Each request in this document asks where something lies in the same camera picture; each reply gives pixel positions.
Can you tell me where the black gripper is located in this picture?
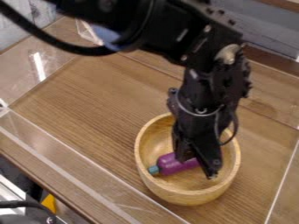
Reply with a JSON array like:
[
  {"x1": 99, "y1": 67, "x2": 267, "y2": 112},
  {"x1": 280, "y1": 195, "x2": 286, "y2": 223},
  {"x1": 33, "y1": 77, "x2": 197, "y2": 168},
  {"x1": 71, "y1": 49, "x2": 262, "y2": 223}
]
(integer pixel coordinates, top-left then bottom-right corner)
[{"x1": 167, "y1": 44, "x2": 252, "y2": 179}]

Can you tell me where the clear acrylic tray wall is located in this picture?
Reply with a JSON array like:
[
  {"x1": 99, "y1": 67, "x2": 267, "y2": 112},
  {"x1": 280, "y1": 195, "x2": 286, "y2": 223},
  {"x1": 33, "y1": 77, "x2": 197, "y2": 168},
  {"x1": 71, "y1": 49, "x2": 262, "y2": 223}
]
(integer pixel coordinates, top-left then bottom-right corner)
[{"x1": 0, "y1": 10, "x2": 299, "y2": 224}]

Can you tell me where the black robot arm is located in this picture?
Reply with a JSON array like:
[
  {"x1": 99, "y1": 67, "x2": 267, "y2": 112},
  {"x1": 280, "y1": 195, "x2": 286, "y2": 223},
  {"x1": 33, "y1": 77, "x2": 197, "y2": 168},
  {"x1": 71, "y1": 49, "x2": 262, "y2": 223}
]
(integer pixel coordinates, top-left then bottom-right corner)
[{"x1": 47, "y1": 0, "x2": 252, "y2": 179}]

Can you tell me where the black cable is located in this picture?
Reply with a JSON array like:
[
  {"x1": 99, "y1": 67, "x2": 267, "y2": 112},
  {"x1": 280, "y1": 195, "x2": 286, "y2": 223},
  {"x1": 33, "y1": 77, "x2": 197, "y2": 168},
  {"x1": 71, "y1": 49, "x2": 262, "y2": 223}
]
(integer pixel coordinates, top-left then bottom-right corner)
[{"x1": 0, "y1": 0, "x2": 117, "y2": 57}]

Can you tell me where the yellow black equipment base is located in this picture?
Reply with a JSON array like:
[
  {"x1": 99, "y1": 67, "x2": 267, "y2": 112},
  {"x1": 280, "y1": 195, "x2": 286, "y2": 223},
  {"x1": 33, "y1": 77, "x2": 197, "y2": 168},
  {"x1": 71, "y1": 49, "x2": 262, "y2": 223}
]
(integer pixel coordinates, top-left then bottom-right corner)
[{"x1": 0, "y1": 157, "x2": 95, "y2": 224}]

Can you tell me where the brown wooden bowl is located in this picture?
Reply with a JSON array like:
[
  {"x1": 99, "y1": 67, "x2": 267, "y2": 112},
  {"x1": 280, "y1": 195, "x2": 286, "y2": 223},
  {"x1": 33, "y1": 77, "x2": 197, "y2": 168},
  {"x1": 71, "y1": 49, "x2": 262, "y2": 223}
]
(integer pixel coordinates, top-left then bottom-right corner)
[{"x1": 135, "y1": 113, "x2": 240, "y2": 206}]

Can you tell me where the clear acrylic corner bracket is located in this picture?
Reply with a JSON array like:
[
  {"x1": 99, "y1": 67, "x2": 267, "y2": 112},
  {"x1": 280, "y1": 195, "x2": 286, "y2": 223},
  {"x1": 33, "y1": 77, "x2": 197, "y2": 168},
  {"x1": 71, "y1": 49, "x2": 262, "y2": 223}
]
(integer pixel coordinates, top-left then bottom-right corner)
[{"x1": 76, "y1": 19, "x2": 104, "y2": 46}]

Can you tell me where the purple toy eggplant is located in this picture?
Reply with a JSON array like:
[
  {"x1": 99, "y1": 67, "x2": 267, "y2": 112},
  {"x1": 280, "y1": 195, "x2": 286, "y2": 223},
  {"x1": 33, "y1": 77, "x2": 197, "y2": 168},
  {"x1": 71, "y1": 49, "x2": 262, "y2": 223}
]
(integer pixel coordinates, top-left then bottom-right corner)
[{"x1": 147, "y1": 153, "x2": 200, "y2": 176}]

